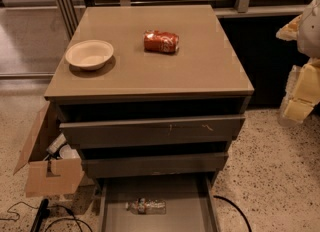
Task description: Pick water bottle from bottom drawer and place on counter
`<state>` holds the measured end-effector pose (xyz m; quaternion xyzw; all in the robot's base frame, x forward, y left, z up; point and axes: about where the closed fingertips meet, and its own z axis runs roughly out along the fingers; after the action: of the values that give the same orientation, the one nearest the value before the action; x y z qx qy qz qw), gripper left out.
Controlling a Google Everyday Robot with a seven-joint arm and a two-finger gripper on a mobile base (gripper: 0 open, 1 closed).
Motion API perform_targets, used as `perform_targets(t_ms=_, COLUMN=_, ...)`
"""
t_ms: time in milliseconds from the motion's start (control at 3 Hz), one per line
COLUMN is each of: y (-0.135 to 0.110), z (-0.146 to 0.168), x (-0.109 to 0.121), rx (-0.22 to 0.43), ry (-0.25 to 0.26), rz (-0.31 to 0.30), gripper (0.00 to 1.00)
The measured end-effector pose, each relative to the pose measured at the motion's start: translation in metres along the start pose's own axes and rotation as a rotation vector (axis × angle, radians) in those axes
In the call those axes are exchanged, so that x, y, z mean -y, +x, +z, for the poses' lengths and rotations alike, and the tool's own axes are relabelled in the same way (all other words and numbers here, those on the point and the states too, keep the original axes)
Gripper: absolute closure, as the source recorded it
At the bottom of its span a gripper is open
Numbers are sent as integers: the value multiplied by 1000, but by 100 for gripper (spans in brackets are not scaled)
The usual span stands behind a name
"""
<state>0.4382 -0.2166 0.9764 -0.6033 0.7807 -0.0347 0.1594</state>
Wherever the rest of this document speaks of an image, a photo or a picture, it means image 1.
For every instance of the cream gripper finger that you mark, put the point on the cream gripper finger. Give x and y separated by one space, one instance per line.
302 93
290 30

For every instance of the crushed red soda can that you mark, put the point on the crushed red soda can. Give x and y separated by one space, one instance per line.
162 42

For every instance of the clear plastic water bottle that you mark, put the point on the clear plastic water bottle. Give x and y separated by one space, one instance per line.
143 206

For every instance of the white paper bowl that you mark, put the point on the white paper bowl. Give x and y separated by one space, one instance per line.
90 54

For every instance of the grey top drawer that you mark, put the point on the grey top drawer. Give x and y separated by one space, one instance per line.
148 132

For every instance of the grey drawer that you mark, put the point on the grey drawer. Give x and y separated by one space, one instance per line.
148 132
189 205
154 165

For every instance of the brown cardboard box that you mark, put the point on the brown cardboard box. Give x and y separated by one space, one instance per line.
47 177

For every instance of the white item in box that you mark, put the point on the white item in box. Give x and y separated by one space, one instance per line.
56 144

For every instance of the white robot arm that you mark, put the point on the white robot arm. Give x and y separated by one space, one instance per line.
308 37

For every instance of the grey bottom drawer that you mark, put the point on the grey bottom drawer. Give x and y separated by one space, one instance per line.
189 205

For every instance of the black power strip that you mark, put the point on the black power strip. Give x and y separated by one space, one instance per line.
42 213

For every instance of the grey drawer cabinet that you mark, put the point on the grey drawer cabinet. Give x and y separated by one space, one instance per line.
204 77

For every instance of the grey middle drawer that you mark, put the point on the grey middle drawer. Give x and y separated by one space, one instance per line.
154 165

